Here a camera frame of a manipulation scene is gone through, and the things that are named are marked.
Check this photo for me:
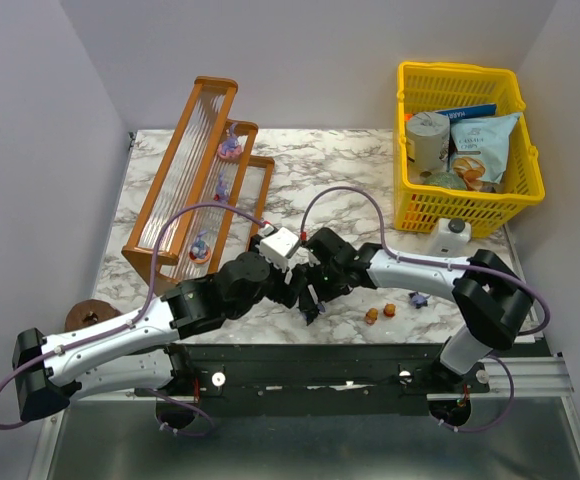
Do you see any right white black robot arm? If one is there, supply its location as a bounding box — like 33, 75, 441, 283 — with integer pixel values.
303, 228, 539, 378

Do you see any light blue chips bag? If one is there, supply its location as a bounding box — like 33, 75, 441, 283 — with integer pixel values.
449, 112, 521, 191

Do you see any brown tiered acrylic shelf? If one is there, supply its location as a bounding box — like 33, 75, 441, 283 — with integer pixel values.
121, 76, 275, 295

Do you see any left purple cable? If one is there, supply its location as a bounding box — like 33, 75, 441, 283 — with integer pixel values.
0, 202, 271, 438

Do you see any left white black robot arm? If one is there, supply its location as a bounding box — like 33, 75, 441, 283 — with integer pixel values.
12, 228, 304, 422

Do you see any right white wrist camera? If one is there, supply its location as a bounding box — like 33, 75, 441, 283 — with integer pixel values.
307, 250, 320, 266

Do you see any dark blue box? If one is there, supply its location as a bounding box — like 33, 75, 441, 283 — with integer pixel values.
436, 103, 497, 123

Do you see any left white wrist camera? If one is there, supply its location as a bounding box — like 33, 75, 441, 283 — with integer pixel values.
258, 223, 300, 272

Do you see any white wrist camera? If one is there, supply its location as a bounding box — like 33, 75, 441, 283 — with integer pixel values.
307, 250, 320, 266
258, 223, 300, 272

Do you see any yellow plastic basket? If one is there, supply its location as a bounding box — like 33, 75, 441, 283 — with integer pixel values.
393, 61, 546, 238

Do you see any orange bear toy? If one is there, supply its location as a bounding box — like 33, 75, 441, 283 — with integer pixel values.
383, 303, 396, 318
364, 308, 379, 325

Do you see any orange bear toy front left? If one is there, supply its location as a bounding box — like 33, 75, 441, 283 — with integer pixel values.
364, 308, 379, 325

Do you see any orange bear toy front right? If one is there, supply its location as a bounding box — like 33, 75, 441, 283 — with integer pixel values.
383, 303, 396, 318

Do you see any purple donkey red base toy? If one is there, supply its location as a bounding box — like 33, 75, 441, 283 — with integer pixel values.
213, 172, 230, 204

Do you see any white bottle grey cap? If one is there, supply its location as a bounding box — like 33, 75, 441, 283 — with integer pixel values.
425, 218, 472, 257

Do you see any brown topped white roll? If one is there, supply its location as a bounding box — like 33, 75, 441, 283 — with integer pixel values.
64, 299, 121, 332

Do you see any green round item in basket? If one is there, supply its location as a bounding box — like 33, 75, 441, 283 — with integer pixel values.
423, 172, 467, 191

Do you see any grey cylindrical canister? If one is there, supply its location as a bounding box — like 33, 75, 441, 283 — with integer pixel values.
405, 112, 450, 173

